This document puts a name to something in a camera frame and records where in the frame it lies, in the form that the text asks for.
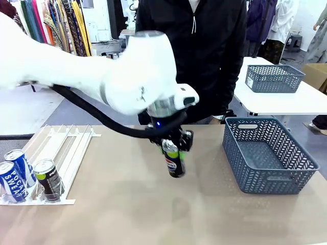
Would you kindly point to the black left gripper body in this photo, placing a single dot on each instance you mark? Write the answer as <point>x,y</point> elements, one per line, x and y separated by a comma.
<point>163,131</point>

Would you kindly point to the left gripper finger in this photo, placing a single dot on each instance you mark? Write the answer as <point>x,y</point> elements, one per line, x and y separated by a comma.
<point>182,154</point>
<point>161,150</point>

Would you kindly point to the black Pepsi can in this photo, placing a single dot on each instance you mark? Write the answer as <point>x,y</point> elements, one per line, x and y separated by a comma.
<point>175,160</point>

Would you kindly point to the grey plastic woven basket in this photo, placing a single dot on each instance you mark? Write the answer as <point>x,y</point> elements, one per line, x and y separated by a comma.
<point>268,177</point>
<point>273,79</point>

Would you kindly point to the black coffee can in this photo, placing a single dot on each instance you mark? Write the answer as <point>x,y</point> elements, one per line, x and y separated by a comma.
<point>49,180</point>

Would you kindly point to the blue Pocari Sweat can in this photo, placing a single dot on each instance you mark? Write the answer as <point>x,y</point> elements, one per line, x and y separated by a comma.
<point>10,182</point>
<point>23,163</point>

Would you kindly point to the person's left forearm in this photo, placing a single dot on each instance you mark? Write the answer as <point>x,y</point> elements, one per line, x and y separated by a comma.
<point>230,89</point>

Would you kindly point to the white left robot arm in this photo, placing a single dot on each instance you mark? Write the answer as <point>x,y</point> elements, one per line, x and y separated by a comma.
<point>64,69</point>

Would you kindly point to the white can dispenser rack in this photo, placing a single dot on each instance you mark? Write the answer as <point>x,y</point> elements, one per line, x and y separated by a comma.
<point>61,150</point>

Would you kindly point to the black bag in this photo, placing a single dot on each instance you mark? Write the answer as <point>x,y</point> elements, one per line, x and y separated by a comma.
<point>229,113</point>

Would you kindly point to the person in black jacket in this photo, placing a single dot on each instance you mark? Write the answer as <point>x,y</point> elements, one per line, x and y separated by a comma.
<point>204,51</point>

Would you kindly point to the white side table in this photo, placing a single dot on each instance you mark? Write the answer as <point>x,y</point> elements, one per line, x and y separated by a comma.
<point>268,103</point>

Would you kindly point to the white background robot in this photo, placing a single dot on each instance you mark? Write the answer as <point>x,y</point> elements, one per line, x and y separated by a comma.
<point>130,14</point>

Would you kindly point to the white air purifier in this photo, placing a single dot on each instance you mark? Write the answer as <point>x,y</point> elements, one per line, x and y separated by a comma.
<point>91,32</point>

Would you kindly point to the yellow hanging fabric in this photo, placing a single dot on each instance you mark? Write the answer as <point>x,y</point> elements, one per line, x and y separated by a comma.
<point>80,25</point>

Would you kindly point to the dark patterned skirt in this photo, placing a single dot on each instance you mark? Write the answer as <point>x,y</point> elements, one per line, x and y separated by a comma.
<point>273,51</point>

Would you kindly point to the patterned brown hanging fabric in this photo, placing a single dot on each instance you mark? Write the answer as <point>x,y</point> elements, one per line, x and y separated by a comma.
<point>65,25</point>

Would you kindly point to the cardboard box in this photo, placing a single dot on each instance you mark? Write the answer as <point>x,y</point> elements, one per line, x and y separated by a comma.
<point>316,74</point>

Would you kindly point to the grey plastic stool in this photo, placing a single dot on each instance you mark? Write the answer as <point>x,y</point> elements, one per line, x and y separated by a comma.
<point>293,42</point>

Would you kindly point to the white hanging garment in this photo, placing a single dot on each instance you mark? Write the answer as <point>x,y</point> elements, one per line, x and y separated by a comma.
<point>283,20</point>

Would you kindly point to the pink hanging fabric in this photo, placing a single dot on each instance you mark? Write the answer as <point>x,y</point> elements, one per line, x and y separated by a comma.
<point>38,20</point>

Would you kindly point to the green hanging fabric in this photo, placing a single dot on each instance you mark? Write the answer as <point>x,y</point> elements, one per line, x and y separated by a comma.
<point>26,15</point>

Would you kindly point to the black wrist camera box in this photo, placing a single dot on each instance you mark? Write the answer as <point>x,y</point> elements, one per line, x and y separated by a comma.
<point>188,140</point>

